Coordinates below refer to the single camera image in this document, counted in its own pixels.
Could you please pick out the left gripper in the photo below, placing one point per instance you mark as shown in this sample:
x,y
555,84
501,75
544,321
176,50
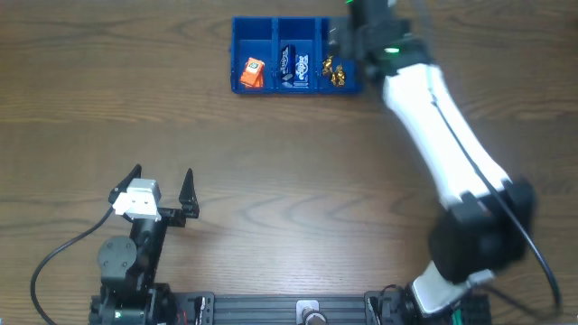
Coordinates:
x,y
171,216

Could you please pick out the orange candy box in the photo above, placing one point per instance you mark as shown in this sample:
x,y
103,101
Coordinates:
x,y
259,84
250,72

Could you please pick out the blue candy pack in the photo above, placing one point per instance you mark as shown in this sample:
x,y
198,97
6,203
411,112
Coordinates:
x,y
286,63
302,70

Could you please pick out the gold candy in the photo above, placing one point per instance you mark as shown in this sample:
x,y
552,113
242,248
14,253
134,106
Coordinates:
x,y
338,76
327,65

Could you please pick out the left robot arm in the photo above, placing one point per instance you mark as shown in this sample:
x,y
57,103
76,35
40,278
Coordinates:
x,y
117,262

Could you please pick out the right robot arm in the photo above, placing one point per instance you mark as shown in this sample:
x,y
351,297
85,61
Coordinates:
x,y
433,131

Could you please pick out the blue tray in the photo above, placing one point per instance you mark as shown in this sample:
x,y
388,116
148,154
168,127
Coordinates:
x,y
253,31

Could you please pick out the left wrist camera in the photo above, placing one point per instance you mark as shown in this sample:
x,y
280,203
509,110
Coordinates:
x,y
137,198

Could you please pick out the mounting rail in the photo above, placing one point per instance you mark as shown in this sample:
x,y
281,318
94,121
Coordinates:
x,y
271,309

